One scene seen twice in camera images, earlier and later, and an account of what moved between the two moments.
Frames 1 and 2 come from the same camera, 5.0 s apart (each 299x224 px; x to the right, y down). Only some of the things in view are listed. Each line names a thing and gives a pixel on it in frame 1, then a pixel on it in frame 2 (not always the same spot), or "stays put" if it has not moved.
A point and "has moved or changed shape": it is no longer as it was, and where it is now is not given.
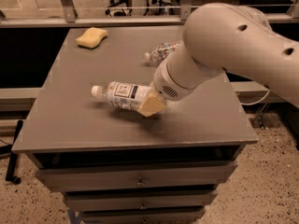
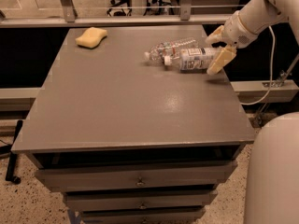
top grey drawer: [134, 175] stays put
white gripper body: [164, 82] -> [235, 31]
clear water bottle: [159, 52] stays put
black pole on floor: [12, 161] stays put
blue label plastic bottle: [128, 95] has moved or changed shape
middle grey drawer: [160, 201] stays put
